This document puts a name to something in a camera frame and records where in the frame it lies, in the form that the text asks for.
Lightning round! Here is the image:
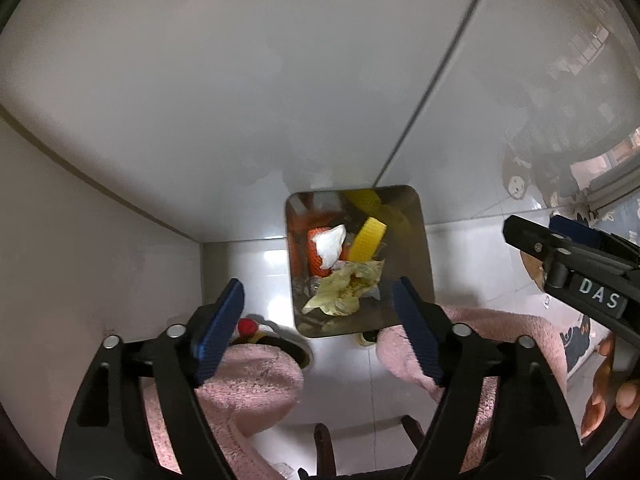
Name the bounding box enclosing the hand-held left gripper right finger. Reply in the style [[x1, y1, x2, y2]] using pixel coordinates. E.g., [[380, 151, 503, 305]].
[[391, 276, 586, 480]]

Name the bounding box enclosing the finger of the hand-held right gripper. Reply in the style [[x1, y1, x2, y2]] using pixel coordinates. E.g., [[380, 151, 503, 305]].
[[548, 215, 640, 263], [502, 214, 591, 272]]

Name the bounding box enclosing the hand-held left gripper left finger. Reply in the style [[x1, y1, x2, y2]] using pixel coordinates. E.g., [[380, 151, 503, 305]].
[[55, 277, 246, 480]]

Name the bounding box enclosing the yellow wrapper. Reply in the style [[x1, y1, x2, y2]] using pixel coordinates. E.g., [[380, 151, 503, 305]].
[[302, 259, 386, 317]]

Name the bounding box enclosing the square metal trash bin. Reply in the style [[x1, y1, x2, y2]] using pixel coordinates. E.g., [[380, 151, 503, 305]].
[[285, 185, 435, 337]]

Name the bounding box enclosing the yellow sponge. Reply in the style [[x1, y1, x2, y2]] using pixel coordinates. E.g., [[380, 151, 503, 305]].
[[347, 216, 389, 263]]

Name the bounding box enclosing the orange foam fruit net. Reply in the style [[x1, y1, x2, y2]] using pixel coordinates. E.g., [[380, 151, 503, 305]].
[[295, 212, 347, 279]]

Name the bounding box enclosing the white tissue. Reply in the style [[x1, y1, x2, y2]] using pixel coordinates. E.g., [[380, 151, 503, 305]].
[[314, 224, 348, 267]]

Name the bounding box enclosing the person's right hand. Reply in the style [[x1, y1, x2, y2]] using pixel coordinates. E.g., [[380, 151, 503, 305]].
[[580, 332, 640, 442]]

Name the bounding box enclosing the dark brown wooden frame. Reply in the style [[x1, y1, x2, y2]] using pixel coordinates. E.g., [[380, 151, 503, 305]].
[[297, 414, 426, 480]]

